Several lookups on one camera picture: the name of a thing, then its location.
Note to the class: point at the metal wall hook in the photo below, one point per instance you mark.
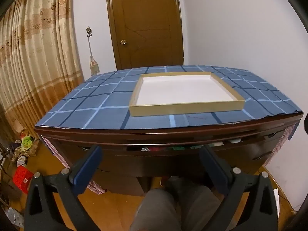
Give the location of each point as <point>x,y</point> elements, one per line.
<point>89,31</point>

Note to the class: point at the white underwear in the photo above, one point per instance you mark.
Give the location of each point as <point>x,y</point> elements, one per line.
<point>231,141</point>

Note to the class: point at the person's grey trousers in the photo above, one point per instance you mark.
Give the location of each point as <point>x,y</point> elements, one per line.
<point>163,209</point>

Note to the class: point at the beige patterned curtain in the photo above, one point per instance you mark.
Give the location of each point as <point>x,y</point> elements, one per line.
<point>36,53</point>

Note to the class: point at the green plastic bag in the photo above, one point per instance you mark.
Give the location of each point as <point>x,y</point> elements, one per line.
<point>27,141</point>

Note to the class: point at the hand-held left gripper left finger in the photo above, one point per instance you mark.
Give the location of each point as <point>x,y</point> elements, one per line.
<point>87,172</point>

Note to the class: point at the cream curtain tassel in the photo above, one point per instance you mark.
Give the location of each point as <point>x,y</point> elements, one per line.
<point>93,65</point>

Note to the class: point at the blue plaid cloth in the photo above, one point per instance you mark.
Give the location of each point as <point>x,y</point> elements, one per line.
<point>96,105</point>

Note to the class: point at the dark wooden drawer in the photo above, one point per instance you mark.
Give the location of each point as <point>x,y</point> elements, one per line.
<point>156,161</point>

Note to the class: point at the round tin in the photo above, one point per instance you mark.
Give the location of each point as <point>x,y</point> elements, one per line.
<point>21,161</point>

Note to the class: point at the green black striped underwear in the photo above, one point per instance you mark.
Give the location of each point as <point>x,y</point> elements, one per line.
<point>179,147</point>

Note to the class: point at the brass door knob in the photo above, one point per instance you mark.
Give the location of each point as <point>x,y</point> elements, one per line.
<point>123,42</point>

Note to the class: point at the shallow cardboard box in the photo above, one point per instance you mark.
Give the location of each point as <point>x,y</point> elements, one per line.
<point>182,89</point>

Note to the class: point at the brown wooden door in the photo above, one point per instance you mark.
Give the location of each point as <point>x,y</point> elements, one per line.
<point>144,16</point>

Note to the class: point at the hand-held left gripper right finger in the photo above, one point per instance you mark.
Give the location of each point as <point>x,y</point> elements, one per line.
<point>216,173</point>

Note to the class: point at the clutter pile on floor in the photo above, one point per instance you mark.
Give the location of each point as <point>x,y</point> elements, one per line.
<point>31,150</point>

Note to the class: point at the dark wooden dresser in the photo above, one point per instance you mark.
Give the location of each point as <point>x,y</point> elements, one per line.
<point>120,138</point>

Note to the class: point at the red box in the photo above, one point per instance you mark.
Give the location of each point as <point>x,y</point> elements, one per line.
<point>21,179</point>

